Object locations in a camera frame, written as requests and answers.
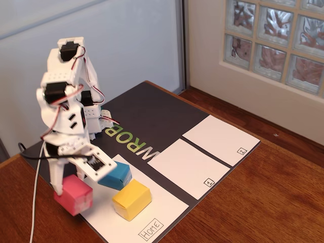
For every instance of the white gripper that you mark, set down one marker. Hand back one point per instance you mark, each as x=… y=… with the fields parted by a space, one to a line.
x=66 y=149

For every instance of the red paper box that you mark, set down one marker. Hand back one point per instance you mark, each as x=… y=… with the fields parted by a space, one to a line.
x=73 y=195

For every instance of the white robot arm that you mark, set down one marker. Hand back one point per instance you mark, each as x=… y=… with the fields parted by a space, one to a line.
x=63 y=76

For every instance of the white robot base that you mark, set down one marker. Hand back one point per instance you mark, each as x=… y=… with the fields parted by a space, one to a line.
x=93 y=121

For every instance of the blue paper box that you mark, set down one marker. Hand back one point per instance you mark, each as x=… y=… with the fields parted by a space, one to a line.
x=119 y=177

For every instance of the yellow paper box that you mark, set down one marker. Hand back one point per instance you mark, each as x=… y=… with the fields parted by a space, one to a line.
x=131 y=200

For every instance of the white paper sheet marked HOME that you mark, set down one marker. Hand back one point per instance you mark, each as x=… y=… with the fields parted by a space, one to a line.
x=162 y=207

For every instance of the black mat with WRO print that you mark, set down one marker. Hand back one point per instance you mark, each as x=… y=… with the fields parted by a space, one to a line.
x=152 y=108

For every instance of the white paper sheet marked 1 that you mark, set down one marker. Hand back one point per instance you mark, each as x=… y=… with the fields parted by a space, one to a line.
x=187 y=167

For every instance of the white paper sheet marked 2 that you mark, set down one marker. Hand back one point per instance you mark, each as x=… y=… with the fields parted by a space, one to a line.
x=217 y=136

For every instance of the glass block window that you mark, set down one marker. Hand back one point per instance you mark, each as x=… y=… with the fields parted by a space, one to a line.
x=273 y=38

